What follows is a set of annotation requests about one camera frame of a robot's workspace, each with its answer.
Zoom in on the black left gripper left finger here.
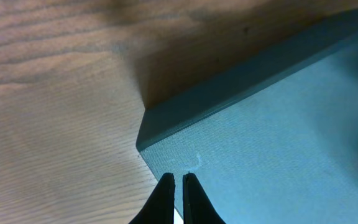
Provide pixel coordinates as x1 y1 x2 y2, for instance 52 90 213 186
129 172 175 224

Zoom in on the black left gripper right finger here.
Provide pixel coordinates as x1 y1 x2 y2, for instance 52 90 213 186
183 173 225 224

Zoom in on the dark green box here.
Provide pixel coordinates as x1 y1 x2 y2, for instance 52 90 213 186
136 9 358 223

